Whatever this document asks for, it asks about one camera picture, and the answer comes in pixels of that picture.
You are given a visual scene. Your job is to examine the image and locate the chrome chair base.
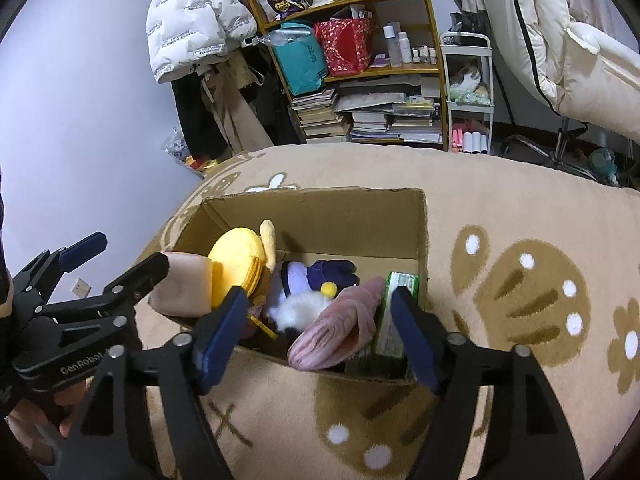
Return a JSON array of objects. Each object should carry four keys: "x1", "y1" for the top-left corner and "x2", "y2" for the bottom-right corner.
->
[{"x1": 502, "y1": 115, "x2": 596, "y2": 171}]

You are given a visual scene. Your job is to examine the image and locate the wooden shelf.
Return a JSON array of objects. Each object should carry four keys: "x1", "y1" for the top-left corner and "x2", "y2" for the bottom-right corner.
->
[{"x1": 242, "y1": 0, "x2": 448, "y2": 151}]

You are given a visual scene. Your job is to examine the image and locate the wide stack of books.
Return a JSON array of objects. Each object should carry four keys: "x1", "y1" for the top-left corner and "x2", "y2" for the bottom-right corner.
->
[{"x1": 335, "y1": 77, "x2": 443, "y2": 145}]

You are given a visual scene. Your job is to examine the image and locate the beige floral printed blanket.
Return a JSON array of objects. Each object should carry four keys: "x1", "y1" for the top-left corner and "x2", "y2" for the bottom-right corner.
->
[{"x1": 132, "y1": 145, "x2": 640, "y2": 480}]

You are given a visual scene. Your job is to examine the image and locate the cream puffer coat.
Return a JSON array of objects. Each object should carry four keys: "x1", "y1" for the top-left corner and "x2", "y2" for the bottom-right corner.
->
[{"x1": 457, "y1": 0, "x2": 640, "y2": 141}]

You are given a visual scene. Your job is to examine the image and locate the teal bag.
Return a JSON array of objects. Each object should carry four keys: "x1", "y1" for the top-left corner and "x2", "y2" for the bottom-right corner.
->
[{"x1": 271, "y1": 21, "x2": 330, "y2": 97}]

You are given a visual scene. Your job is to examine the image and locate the pink plush toy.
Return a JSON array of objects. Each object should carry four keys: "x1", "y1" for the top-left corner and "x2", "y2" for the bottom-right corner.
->
[{"x1": 287, "y1": 277, "x2": 386, "y2": 372}]

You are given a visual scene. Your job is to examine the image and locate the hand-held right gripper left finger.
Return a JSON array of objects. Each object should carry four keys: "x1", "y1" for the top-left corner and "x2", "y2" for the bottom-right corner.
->
[{"x1": 52, "y1": 285, "x2": 251, "y2": 480}]

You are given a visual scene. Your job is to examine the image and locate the tall white bottle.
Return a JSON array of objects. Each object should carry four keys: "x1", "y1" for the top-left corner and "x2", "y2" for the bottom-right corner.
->
[{"x1": 382, "y1": 24, "x2": 402, "y2": 67}]

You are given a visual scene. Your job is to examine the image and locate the pale pink soft cushion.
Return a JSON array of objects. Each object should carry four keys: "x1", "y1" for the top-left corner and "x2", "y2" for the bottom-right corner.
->
[{"x1": 148, "y1": 251, "x2": 213, "y2": 318}]

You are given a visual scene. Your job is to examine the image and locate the person's left hand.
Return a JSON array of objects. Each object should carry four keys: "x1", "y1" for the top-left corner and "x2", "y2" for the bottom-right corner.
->
[{"x1": 5, "y1": 377, "x2": 96, "y2": 466}]

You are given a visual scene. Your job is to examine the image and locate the beige hanging cloth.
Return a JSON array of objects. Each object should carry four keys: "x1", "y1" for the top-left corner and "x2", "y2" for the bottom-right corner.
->
[{"x1": 202, "y1": 55, "x2": 273, "y2": 153}]

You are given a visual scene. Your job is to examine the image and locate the white puffer jacket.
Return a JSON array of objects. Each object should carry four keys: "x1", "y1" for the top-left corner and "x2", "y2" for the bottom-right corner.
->
[{"x1": 145, "y1": 0, "x2": 261, "y2": 85}]

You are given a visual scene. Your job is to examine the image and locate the green tissue pack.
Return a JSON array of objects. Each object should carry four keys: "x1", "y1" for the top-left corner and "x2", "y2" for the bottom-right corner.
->
[{"x1": 372, "y1": 271, "x2": 421, "y2": 361}]

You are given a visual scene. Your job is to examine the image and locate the white fluffy plush toy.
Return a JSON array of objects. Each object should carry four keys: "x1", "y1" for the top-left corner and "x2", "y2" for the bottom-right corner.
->
[{"x1": 267, "y1": 285, "x2": 338, "y2": 333}]

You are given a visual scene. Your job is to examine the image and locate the small stack of books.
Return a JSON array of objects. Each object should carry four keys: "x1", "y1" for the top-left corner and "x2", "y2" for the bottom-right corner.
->
[{"x1": 290, "y1": 87, "x2": 351, "y2": 141}]

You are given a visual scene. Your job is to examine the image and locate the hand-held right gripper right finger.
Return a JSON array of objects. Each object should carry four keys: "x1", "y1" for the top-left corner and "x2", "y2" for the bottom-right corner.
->
[{"x1": 389, "y1": 286, "x2": 586, "y2": 480}]

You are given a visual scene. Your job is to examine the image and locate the clear plastic bag of toys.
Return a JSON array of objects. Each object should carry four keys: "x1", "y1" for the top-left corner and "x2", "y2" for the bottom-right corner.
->
[{"x1": 161, "y1": 127, "x2": 221, "y2": 178}]

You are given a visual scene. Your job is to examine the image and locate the yellow plush toy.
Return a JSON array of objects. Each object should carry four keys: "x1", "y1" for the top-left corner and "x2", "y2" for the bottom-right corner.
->
[{"x1": 206, "y1": 220, "x2": 278, "y2": 311}]

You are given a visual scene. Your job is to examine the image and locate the purple plush doll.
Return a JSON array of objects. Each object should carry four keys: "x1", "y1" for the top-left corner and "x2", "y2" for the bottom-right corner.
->
[{"x1": 265, "y1": 259, "x2": 358, "y2": 311}]

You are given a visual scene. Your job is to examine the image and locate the white metal cart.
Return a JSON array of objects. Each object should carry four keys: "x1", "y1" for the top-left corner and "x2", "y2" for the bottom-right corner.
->
[{"x1": 440, "y1": 31, "x2": 496, "y2": 156}]

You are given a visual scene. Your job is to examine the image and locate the red patterned bag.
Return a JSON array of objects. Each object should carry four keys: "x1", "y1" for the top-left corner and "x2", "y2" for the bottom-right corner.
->
[{"x1": 314, "y1": 17, "x2": 376, "y2": 77}]

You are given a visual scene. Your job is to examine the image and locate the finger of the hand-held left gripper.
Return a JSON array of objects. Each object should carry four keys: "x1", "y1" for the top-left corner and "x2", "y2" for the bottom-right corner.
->
[
  {"x1": 37, "y1": 251, "x2": 171, "y2": 321},
  {"x1": 10, "y1": 231, "x2": 108, "y2": 306}
]

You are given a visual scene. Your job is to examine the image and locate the cardboard box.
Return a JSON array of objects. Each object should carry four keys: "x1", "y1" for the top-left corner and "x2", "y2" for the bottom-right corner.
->
[{"x1": 160, "y1": 187, "x2": 430, "y2": 386}]

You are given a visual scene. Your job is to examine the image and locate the black hanging garment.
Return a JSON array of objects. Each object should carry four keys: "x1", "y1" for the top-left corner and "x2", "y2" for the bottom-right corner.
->
[{"x1": 171, "y1": 72, "x2": 226, "y2": 158}]

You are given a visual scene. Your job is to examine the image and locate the white brown plush cat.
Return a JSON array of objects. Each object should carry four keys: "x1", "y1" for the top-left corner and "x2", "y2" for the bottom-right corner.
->
[{"x1": 448, "y1": 65, "x2": 483, "y2": 92}]

